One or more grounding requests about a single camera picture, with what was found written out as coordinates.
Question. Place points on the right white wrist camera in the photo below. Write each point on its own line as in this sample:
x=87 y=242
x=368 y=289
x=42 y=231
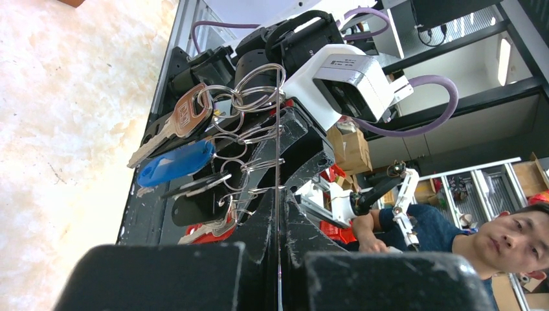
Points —
x=341 y=80

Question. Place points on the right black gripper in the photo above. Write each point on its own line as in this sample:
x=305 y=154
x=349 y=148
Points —
x=290 y=43

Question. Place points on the silver key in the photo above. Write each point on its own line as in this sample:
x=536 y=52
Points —
x=190 y=111

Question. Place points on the blue key tag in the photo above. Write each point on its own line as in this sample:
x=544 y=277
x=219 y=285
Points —
x=177 y=163

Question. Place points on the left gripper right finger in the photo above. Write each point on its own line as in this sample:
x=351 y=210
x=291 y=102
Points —
x=322 y=274

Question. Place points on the red key tag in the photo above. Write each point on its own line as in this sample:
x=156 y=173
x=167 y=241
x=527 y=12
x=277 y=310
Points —
x=208 y=233

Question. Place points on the black key tag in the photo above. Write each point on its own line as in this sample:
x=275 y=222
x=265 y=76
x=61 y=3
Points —
x=203 y=200

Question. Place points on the metal key holder plate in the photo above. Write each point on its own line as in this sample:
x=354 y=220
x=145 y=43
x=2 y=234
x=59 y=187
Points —
x=279 y=80

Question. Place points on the person in blue shirt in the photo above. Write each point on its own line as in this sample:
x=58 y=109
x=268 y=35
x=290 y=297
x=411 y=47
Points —
x=511 y=243

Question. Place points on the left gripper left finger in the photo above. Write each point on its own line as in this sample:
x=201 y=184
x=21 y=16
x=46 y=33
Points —
x=238 y=273

